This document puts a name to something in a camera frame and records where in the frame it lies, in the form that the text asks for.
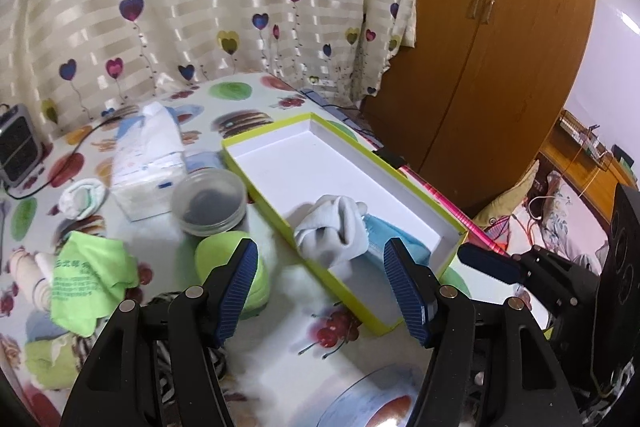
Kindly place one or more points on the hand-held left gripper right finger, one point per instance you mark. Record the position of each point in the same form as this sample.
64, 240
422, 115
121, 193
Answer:
405, 292

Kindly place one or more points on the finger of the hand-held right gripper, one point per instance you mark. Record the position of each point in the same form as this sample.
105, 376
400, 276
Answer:
490, 264

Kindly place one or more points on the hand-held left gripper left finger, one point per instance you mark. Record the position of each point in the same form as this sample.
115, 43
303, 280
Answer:
235, 292

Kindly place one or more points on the blue face mask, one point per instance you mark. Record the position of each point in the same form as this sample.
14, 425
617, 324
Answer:
375, 232

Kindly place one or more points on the large black-white striped sock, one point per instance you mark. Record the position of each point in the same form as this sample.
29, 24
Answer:
220, 359

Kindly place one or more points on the grey sock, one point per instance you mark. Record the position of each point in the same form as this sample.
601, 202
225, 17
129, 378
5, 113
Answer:
325, 227

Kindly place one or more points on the yellow-green cardboard box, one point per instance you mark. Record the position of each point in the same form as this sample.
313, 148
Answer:
300, 157

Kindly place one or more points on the green microfiber cloth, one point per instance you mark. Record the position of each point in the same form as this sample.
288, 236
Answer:
85, 277

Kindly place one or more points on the white sock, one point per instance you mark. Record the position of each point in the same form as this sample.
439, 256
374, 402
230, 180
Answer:
80, 199

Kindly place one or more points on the green and white towel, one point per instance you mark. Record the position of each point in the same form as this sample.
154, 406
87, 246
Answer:
45, 357

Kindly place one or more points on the cream towel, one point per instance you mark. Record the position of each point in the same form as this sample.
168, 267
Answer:
25, 272

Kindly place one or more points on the green cream jar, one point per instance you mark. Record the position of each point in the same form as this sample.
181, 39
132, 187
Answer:
212, 252

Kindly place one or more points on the yellowish pillow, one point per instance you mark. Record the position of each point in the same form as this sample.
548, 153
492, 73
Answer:
505, 207

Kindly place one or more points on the glass jar with dark contents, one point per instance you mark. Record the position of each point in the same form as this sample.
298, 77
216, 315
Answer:
210, 202

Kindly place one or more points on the floral bed sheet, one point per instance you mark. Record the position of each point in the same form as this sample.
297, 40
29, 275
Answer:
560, 202

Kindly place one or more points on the wooden headboard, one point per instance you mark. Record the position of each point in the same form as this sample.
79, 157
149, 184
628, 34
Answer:
570, 157

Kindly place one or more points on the black binder clip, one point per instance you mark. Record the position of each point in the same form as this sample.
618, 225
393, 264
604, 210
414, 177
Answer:
390, 157

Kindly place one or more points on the white tissue pack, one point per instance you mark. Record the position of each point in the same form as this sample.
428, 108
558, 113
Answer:
145, 172

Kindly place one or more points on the wooden wardrobe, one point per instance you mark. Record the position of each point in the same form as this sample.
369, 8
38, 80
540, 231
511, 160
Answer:
475, 107

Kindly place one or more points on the small grey heater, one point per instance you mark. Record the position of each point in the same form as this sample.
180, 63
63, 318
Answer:
17, 147

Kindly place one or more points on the heart print striped curtain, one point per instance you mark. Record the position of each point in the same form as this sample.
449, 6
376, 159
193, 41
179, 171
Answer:
200, 7

